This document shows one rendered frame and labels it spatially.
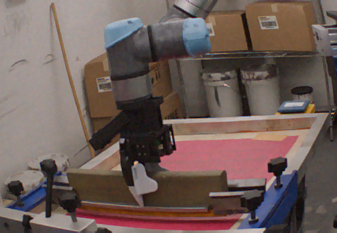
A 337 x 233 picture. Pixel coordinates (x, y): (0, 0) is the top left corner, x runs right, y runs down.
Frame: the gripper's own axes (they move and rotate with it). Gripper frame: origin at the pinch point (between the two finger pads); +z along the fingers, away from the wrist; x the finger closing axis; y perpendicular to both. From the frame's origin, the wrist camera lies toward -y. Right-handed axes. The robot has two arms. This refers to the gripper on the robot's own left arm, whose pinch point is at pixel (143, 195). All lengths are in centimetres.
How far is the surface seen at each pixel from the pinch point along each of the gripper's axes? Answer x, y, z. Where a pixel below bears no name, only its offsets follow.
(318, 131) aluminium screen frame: 42, 29, 2
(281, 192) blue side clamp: -0.5, 30.0, -0.3
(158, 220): -1.1, 2.8, 5.3
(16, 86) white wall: 191, -200, 14
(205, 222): -1.7, 13.5, 5.3
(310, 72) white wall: 367, -51, 57
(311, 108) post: 78, 18, 6
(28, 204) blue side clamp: -10.3, -26.0, 0.7
